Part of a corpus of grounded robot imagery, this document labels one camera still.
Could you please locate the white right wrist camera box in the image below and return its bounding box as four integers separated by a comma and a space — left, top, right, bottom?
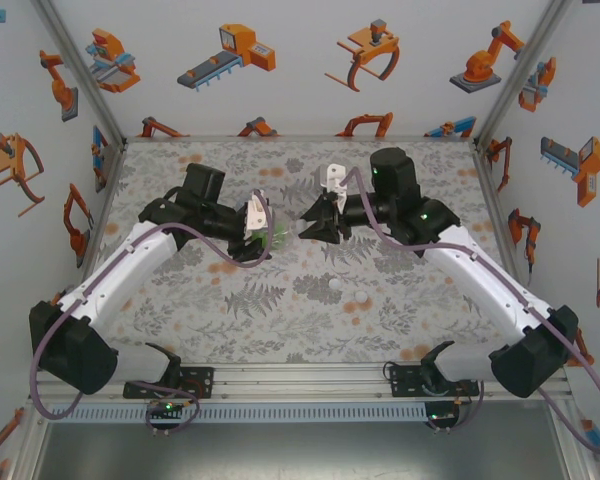
317, 163, 351, 202

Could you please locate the aluminium side frame rail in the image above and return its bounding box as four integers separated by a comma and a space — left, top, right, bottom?
472, 142, 549, 359
77, 139, 130, 274

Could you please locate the green label plastic bottle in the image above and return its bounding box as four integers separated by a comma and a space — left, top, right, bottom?
265, 219, 292, 251

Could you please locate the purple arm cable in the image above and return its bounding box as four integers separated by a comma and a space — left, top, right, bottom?
31, 192, 276, 439
347, 167, 600, 456

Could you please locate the white slotted cable tray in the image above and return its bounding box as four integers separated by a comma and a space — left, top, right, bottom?
47, 403, 429, 422

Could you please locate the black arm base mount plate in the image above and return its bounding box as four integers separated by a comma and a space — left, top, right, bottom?
389, 363, 481, 399
123, 367, 215, 400

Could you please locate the aluminium frame post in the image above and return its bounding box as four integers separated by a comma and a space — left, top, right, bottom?
472, 0, 574, 146
7, 399, 49, 480
549, 399, 594, 480
29, 0, 129, 146

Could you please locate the thin aluminium frame rail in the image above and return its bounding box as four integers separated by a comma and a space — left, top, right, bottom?
123, 133, 479, 145

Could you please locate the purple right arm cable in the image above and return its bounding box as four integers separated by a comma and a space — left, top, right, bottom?
347, 167, 600, 456

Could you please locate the grey metal panel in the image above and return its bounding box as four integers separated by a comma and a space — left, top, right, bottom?
32, 419, 576, 480

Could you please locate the wide grooved aluminium frame rail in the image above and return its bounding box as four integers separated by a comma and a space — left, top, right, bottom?
27, 362, 574, 402

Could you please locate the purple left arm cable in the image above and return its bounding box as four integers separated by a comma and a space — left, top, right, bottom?
31, 192, 276, 439

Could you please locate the floral fern pattern tablecloth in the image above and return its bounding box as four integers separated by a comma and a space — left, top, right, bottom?
62, 141, 544, 365

